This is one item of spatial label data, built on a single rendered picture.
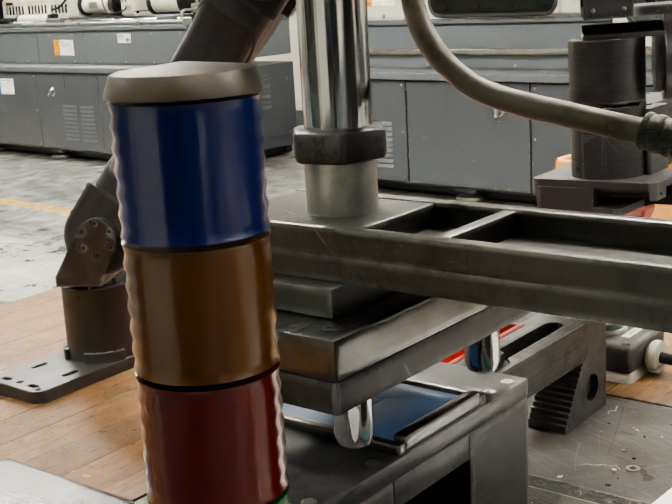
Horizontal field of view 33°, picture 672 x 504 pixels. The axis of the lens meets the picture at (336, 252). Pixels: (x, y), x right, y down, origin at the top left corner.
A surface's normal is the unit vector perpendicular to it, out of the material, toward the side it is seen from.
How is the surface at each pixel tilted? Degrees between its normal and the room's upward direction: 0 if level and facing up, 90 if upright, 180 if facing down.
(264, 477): 76
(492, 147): 90
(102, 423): 0
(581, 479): 0
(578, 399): 90
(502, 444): 90
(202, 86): 72
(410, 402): 0
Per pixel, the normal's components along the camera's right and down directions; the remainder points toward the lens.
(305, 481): -0.06, -0.97
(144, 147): -0.45, -0.01
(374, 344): 0.79, 0.11
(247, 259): 0.71, -0.12
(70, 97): -0.66, 0.22
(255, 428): 0.65, 0.37
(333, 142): -0.44, 0.23
